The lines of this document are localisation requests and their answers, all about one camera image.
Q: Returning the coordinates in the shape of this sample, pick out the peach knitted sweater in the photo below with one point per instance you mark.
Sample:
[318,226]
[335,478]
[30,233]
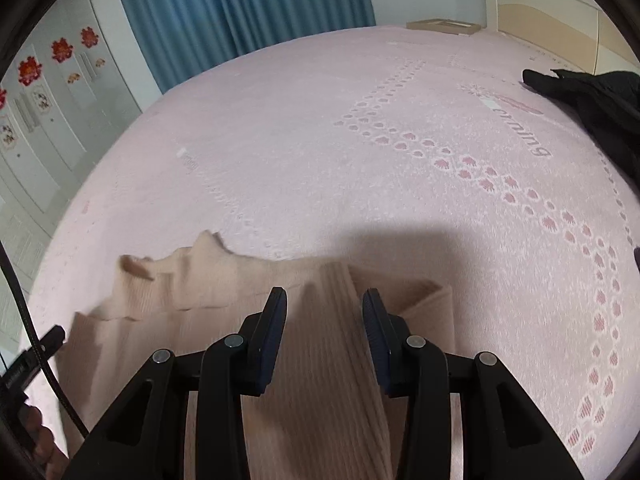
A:
[325,310]

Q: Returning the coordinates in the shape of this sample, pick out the blue curtain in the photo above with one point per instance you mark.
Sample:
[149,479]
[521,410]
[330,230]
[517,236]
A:
[235,5]

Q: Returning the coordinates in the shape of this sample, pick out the white wardrobe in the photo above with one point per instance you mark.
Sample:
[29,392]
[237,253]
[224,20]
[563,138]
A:
[55,125]

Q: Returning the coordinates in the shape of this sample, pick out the pink patterned bed sheet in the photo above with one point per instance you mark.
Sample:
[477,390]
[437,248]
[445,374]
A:
[300,160]

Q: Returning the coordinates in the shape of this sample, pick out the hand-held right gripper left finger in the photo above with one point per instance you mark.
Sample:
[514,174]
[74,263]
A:
[272,332]

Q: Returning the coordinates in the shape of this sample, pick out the cream bed headboard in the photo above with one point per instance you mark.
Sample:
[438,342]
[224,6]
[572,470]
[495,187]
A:
[550,5]

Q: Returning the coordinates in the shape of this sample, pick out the red paper decoration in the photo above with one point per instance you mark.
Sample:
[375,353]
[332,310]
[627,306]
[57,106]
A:
[89,36]
[30,71]
[2,97]
[62,50]

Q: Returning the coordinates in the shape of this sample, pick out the person's left hand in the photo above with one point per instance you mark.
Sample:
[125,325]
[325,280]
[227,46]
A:
[42,435]

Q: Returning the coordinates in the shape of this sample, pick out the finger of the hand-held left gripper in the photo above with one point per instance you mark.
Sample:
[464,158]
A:
[49,338]

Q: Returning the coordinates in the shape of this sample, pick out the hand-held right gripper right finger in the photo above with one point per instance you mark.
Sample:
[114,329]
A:
[376,332]

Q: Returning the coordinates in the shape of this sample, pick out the black jacket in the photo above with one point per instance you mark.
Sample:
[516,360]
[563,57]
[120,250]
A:
[600,105]

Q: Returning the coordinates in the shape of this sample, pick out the flat cardboard box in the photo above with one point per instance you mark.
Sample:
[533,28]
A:
[442,25]

